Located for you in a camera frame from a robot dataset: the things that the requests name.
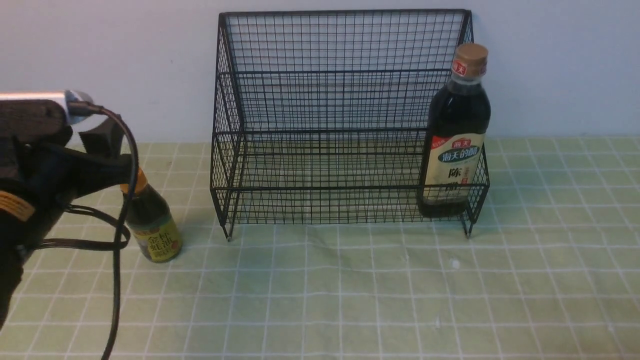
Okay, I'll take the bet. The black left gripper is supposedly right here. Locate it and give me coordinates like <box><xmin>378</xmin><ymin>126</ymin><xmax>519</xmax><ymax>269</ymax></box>
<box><xmin>0</xmin><ymin>99</ymin><xmax>135</xmax><ymax>251</ymax></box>

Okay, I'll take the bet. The oyster sauce bottle yellow label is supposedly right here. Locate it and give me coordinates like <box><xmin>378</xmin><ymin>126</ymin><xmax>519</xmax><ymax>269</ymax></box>
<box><xmin>125</xmin><ymin>167</ymin><xmax>183</xmax><ymax>264</ymax></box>

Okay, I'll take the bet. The dark vinegar bottle beige label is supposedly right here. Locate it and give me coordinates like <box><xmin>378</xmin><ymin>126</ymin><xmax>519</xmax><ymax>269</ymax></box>
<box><xmin>416</xmin><ymin>42</ymin><xmax>492</xmax><ymax>218</ymax></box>

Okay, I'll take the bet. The green checkered tablecloth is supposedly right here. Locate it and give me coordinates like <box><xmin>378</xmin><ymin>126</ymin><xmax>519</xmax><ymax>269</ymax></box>
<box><xmin>0</xmin><ymin>136</ymin><xmax>640</xmax><ymax>360</ymax></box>

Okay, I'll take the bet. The black cable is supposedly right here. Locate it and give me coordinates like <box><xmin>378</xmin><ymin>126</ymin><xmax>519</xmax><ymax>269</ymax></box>
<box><xmin>30</xmin><ymin>102</ymin><xmax>141</xmax><ymax>360</ymax></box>

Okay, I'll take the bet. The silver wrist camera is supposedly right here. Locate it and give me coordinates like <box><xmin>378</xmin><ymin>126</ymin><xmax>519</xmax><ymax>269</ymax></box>
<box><xmin>0</xmin><ymin>89</ymin><xmax>94</xmax><ymax>126</ymax></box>

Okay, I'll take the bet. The black wire mesh shelf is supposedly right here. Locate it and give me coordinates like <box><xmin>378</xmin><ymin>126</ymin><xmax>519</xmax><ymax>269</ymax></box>
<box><xmin>209</xmin><ymin>8</ymin><xmax>490</xmax><ymax>241</ymax></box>

